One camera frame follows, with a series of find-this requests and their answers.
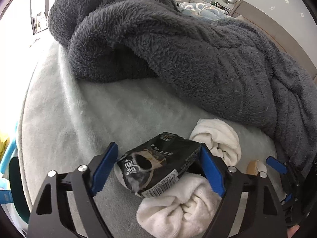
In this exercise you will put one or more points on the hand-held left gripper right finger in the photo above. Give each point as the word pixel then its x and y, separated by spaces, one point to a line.
pixel 211 171

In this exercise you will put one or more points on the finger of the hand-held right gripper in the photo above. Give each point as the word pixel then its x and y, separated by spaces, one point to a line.
pixel 276 163
pixel 287 199

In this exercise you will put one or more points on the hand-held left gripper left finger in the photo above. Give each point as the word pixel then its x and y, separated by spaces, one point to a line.
pixel 106 168

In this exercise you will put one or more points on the black coffee packet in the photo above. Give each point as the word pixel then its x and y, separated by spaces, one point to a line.
pixel 158 163

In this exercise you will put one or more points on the dark teal trash bin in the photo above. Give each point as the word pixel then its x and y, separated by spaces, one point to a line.
pixel 17 191

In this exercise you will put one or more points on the brown tape roll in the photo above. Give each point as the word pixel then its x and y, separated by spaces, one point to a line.
pixel 252 167

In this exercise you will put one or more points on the small white rolled sock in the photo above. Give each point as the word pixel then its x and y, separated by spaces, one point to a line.
pixel 218 136

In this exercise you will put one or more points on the white rolled towel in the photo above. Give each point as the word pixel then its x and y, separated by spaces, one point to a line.
pixel 183 203

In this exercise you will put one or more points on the bed with grey cover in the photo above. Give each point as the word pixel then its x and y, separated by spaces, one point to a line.
pixel 86 119

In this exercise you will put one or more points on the blue plush toy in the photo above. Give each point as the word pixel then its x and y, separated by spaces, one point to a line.
pixel 9 152

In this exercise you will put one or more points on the blue packet on floor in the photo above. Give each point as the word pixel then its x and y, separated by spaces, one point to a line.
pixel 5 195

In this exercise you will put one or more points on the yellow plastic bag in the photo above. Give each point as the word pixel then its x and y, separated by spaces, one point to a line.
pixel 3 141

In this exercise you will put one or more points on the dark grey fleece blanket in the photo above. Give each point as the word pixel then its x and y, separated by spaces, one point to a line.
pixel 173 54

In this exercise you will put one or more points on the beige upholstered headboard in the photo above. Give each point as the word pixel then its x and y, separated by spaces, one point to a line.
pixel 272 24

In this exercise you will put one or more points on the sliding glass door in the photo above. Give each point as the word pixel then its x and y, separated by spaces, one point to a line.
pixel 39 22

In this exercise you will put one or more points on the blue patterned duvet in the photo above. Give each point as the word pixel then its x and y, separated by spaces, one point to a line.
pixel 198 10

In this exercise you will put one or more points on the white dresser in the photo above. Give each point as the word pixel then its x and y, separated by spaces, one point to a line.
pixel 198 1

